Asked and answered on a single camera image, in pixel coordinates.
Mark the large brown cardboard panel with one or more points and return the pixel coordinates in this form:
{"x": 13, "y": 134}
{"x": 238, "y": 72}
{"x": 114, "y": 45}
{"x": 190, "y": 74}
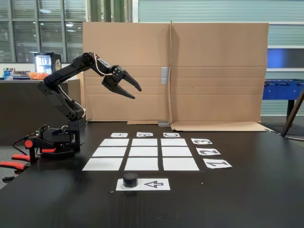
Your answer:
{"x": 218, "y": 71}
{"x": 128, "y": 42}

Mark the white paper grid square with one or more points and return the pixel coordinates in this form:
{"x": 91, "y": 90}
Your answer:
{"x": 114, "y": 142}
{"x": 181, "y": 164}
{"x": 143, "y": 151}
{"x": 102, "y": 164}
{"x": 176, "y": 151}
{"x": 174, "y": 142}
{"x": 109, "y": 151}
{"x": 144, "y": 142}
{"x": 141, "y": 164}

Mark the paper sheet letter B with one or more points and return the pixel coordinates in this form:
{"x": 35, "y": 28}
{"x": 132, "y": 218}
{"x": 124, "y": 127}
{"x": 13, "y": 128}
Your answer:
{"x": 145, "y": 134}

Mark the dark brown counter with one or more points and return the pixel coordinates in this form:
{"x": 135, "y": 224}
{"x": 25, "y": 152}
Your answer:
{"x": 19, "y": 107}

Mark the black octagonal token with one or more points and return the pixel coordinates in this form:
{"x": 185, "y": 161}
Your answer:
{"x": 130, "y": 180}

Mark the blue foosball table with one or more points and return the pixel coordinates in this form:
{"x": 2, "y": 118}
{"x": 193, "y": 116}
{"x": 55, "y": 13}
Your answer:
{"x": 280, "y": 91}

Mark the black mini fridge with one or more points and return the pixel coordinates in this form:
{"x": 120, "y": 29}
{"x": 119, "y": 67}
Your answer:
{"x": 58, "y": 65}

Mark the grey tape strip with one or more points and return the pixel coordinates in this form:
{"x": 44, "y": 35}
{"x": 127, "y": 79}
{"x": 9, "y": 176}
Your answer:
{"x": 163, "y": 123}
{"x": 164, "y": 75}

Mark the brown wooden easel leg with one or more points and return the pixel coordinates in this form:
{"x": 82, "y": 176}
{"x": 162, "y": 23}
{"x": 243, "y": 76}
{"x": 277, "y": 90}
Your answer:
{"x": 292, "y": 111}

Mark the orange snack bowl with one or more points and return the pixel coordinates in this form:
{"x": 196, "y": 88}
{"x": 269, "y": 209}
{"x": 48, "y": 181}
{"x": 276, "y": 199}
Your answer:
{"x": 35, "y": 75}

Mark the paper sheet letter A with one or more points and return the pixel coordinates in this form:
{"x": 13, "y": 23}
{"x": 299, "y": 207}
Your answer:
{"x": 119, "y": 135}

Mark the black orange bar clamp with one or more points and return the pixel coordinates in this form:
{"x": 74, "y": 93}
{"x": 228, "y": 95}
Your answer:
{"x": 28, "y": 143}

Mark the paper sheet with arrow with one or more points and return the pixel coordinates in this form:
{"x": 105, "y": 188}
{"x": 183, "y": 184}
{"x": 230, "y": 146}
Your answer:
{"x": 154, "y": 184}

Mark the paper sheet number 3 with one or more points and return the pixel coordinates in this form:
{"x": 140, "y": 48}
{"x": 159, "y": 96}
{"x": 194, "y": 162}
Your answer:
{"x": 202, "y": 141}

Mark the paper sheet number 1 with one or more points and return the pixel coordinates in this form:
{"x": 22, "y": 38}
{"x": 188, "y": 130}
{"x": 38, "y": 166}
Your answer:
{"x": 217, "y": 164}

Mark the paper sheet number 2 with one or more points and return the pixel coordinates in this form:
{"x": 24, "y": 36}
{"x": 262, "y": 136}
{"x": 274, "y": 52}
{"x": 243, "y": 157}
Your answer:
{"x": 208, "y": 151}

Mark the blue white box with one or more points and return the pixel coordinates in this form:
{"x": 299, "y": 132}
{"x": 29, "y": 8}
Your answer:
{"x": 8, "y": 74}

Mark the paper sheet letter C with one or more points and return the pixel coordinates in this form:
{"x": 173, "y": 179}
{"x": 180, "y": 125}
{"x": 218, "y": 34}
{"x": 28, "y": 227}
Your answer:
{"x": 171, "y": 135}

